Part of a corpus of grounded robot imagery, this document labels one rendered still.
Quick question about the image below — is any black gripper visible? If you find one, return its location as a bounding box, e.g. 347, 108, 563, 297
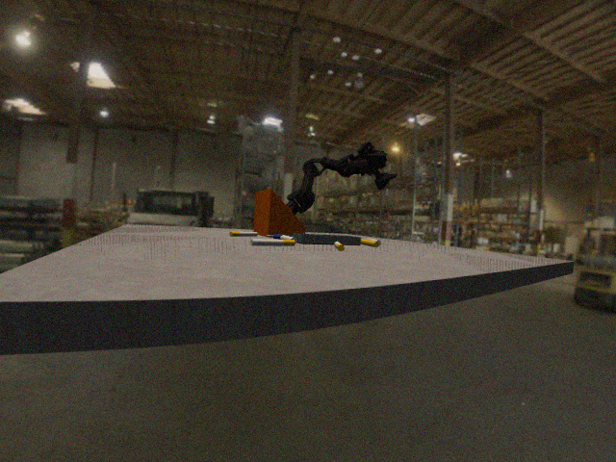
356, 141, 398, 190

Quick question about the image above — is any blue stylus with white tip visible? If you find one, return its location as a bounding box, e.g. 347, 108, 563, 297
268, 234, 292, 240

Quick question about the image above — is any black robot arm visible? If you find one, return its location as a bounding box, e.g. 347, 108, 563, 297
286, 154, 387, 214

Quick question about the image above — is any keyboard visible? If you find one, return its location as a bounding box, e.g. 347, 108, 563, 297
293, 233, 361, 245

